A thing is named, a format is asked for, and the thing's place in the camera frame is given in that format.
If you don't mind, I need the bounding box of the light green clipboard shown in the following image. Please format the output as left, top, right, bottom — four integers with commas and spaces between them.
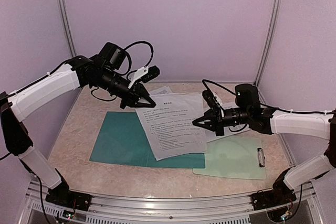
193, 136, 266, 180

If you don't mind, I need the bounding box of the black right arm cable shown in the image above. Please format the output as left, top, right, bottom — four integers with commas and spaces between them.
201, 79, 239, 99

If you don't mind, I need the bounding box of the printed paper sheet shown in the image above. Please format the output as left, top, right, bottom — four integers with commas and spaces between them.
136, 92, 207, 161

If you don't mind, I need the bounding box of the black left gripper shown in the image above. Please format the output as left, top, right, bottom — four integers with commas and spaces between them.
93, 67, 156, 109

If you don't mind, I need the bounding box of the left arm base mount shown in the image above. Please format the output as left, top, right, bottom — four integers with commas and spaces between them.
46, 183, 92, 211

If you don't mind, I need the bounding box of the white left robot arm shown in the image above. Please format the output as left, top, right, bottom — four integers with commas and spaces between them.
1, 42, 160, 206

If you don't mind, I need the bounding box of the left aluminium frame post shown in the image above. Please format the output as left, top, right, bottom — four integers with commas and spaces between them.
57, 0, 82, 67

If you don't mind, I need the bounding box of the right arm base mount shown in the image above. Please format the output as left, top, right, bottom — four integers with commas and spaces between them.
251, 173, 297, 210

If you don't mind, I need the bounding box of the right aluminium frame post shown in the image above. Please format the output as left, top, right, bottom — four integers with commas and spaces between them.
254, 0, 281, 87

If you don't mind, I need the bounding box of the front aluminium rail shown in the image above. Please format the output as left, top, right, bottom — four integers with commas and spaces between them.
25, 179, 321, 224

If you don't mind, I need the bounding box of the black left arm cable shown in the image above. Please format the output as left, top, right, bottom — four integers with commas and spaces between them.
119, 40, 156, 78

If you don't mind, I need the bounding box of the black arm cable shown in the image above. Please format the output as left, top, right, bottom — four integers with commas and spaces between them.
119, 40, 156, 78
201, 79, 239, 99

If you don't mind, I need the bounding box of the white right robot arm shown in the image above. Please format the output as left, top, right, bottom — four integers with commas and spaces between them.
192, 83, 335, 205

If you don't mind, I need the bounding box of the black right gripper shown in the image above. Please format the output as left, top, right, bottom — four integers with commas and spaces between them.
193, 105, 251, 135

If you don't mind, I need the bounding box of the printed paper stack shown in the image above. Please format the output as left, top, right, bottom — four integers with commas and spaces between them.
149, 86, 173, 95

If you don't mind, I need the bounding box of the dark green folder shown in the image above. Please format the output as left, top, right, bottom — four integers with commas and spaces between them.
90, 112, 205, 169

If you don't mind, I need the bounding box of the blank white paper sheet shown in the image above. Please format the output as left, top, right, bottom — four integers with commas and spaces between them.
223, 102, 250, 136

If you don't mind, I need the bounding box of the aluminium frame post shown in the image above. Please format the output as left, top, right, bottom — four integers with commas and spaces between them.
57, 0, 82, 67
254, 0, 281, 87

